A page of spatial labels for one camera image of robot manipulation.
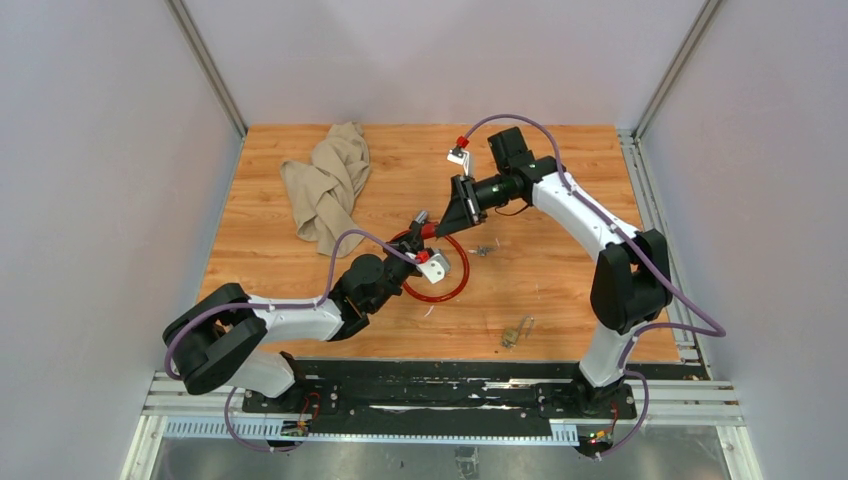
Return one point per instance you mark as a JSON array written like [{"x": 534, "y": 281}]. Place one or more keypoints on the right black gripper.
[{"x": 463, "y": 208}]

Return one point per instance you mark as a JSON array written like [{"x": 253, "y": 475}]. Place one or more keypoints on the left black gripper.
[{"x": 411, "y": 242}]

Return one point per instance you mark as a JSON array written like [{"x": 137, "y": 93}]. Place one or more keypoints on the silver key with ring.
[{"x": 483, "y": 250}]

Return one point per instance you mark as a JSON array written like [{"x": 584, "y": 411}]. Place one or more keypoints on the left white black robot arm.
[{"x": 218, "y": 341}]

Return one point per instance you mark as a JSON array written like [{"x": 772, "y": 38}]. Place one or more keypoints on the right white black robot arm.
[{"x": 630, "y": 283}]

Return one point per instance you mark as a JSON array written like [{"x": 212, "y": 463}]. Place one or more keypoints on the beige cloth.
[{"x": 323, "y": 191}]

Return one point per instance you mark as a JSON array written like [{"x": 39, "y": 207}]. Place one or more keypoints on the brass padlock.
[{"x": 511, "y": 335}]

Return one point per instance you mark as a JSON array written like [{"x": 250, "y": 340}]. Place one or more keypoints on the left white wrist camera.
[{"x": 433, "y": 265}]

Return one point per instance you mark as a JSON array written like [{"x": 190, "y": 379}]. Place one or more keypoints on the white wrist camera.
[
  {"x": 460, "y": 155},
  {"x": 433, "y": 265}
]

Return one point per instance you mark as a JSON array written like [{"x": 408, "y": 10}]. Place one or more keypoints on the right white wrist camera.
[{"x": 460, "y": 155}]

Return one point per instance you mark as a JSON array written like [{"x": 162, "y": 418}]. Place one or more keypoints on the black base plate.
[{"x": 442, "y": 399}]

